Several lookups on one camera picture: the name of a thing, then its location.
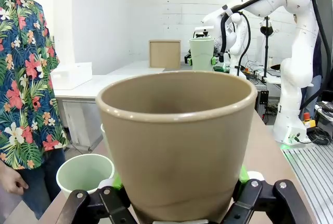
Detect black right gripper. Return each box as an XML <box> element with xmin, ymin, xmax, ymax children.
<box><xmin>184</xmin><ymin>48</ymin><xmax>225</xmax><ymax>67</ymax></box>

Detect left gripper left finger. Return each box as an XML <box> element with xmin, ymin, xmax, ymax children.
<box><xmin>56</xmin><ymin>173</ymin><xmax>136</xmax><ymax>224</ymax></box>

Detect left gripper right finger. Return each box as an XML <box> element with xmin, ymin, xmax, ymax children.
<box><xmin>223</xmin><ymin>165</ymin><xmax>310</xmax><ymax>224</ymax></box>

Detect pale green plastic cup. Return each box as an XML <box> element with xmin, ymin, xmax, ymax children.
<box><xmin>188</xmin><ymin>38</ymin><xmax>215</xmax><ymax>72</ymax></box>
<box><xmin>56</xmin><ymin>153</ymin><xmax>116</xmax><ymax>199</ymax></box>

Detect brown plastic cup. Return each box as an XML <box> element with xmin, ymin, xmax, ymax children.
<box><xmin>95</xmin><ymin>70</ymin><xmax>258</xmax><ymax>224</ymax></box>

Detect person's right hand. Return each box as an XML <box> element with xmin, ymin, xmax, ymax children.
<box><xmin>0</xmin><ymin>165</ymin><xmax>29</xmax><ymax>196</ymax></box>

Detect black tripod stand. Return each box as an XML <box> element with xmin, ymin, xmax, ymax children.
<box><xmin>260</xmin><ymin>17</ymin><xmax>274</xmax><ymax>84</ymax></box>

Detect blue jeans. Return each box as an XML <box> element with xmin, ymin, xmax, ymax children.
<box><xmin>15</xmin><ymin>147</ymin><xmax>66</xmax><ymax>221</ymax></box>

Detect red emergency stop button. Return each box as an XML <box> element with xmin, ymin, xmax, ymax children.
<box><xmin>303</xmin><ymin>113</ymin><xmax>316</xmax><ymax>129</ymax></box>

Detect white work counter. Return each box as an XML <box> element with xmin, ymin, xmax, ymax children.
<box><xmin>53</xmin><ymin>60</ymin><xmax>167</xmax><ymax>152</ymax></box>

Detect background person in navy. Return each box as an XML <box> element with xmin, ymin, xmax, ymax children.
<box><xmin>303</xmin><ymin>30</ymin><xmax>324</xmax><ymax>120</ymax></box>

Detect white flat box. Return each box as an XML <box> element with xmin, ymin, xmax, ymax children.
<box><xmin>50</xmin><ymin>61</ymin><xmax>93</xmax><ymax>91</ymax></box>

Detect floral hawaiian shirt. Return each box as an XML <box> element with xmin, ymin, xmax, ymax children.
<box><xmin>0</xmin><ymin>0</ymin><xmax>69</xmax><ymax>170</ymax></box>

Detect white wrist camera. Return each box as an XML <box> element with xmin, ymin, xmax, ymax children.
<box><xmin>194</xmin><ymin>25</ymin><xmax>214</xmax><ymax>39</ymax></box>

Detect wooden frame box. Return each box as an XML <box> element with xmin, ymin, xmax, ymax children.
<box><xmin>148</xmin><ymin>39</ymin><xmax>182</xmax><ymax>69</ymax></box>

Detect aluminium profile base plate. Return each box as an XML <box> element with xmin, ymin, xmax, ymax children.
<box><xmin>280</xmin><ymin>140</ymin><xmax>333</xmax><ymax>224</ymax></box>

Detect black right arm hose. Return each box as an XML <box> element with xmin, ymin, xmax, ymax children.
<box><xmin>220</xmin><ymin>0</ymin><xmax>332</xmax><ymax>105</ymax></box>

